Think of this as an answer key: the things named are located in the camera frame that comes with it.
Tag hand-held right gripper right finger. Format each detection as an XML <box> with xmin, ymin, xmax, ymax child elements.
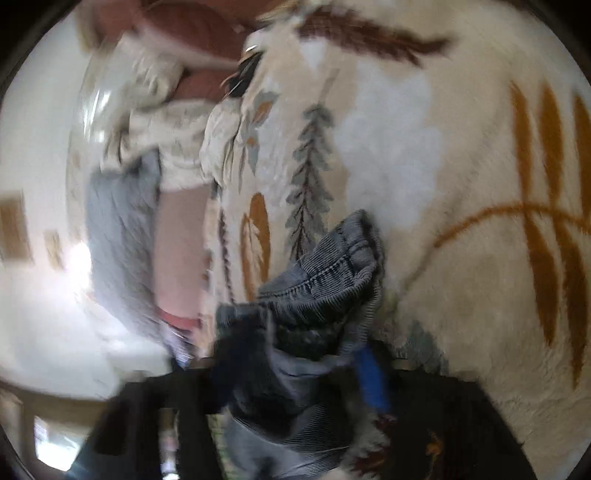
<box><xmin>355</xmin><ymin>347</ymin><xmax>539</xmax><ymax>480</ymax></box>

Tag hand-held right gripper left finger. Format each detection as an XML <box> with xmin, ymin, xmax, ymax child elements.
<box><xmin>69</xmin><ymin>323</ymin><xmax>259</xmax><ymax>480</ymax></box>

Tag blue denim pants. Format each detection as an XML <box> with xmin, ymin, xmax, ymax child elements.
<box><xmin>215</xmin><ymin>210</ymin><xmax>394</xmax><ymax>480</ymax></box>

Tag grey-blue quilted pillow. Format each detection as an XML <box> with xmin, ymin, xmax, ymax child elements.
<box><xmin>85</xmin><ymin>151</ymin><xmax>163</xmax><ymax>334</ymax></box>

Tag cream leaf print blanket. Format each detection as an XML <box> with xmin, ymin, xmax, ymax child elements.
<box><xmin>198</xmin><ymin>0</ymin><xmax>591</xmax><ymax>480</ymax></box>

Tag white floral crumpled cloth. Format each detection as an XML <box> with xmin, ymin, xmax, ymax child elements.
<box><xmin>100</xmin><ymin>50</ymin><xmax>219</xmax><ymax>191</ymax></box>

